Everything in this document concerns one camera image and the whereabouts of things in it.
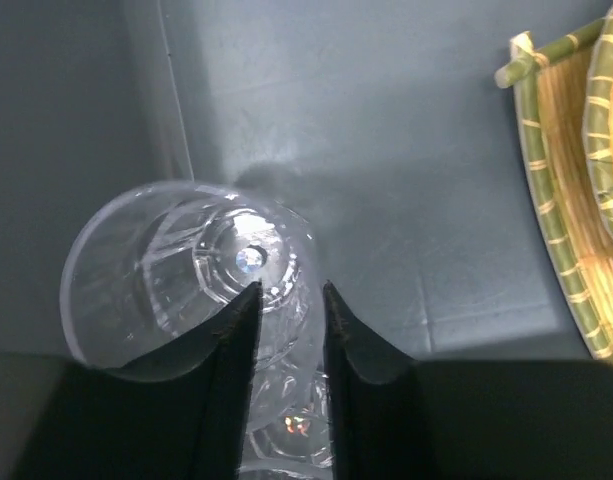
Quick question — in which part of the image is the round green-rimmed bamboo tray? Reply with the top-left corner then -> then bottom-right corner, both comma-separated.
582,5 -> 613,241

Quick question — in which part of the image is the clear glass cup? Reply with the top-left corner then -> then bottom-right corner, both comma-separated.
238,294 -> 333,479
60,181 -> 319,382

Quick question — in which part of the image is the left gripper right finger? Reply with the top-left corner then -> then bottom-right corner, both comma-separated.
323,284 -> 613,479

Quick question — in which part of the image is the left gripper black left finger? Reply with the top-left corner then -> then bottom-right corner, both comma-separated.
0,283 -> 261,479

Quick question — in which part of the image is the grey plastic bin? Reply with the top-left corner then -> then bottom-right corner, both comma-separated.
0,1 -> 609,359

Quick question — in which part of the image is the square woven bamboo mat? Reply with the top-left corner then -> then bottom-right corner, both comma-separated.
495,13 -> 613,365

